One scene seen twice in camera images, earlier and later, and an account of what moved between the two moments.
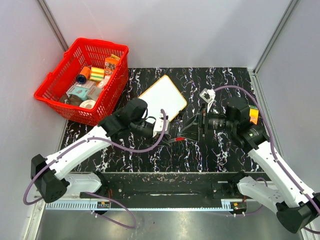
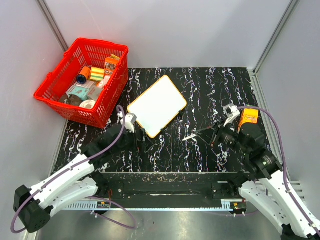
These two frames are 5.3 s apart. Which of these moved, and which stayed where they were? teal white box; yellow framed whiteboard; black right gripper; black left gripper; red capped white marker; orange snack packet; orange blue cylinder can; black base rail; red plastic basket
Moved: black left gripper; red capped white marker; black right gripper
Stayed: orange snack packet; black base rail; orange blue cylinder can; teal white box; yellow framed whiteboard; red plastic basket
